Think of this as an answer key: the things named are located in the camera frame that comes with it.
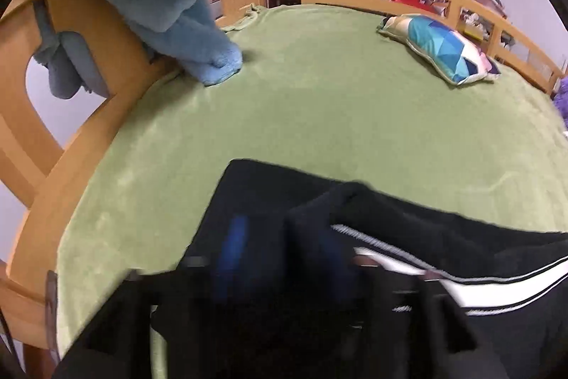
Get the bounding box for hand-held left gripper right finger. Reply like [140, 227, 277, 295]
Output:
[311, 224, 511, 379]

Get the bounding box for geometric patchwork pillow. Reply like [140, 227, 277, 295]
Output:
[377, 13, 502, 87]

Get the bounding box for black pants with white stripes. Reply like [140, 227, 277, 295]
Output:
[53, 158, 568, 379]

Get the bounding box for green fleece blanket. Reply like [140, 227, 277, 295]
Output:
[55, 4, 568, 366]

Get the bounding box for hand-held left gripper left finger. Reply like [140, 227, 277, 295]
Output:
[53, 215, 251, 379]

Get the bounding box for purple plush toy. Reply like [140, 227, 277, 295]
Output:
[552, 77, 568, 131]

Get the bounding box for wooden bed frame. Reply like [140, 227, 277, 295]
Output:
[0, 0, 568, 379]

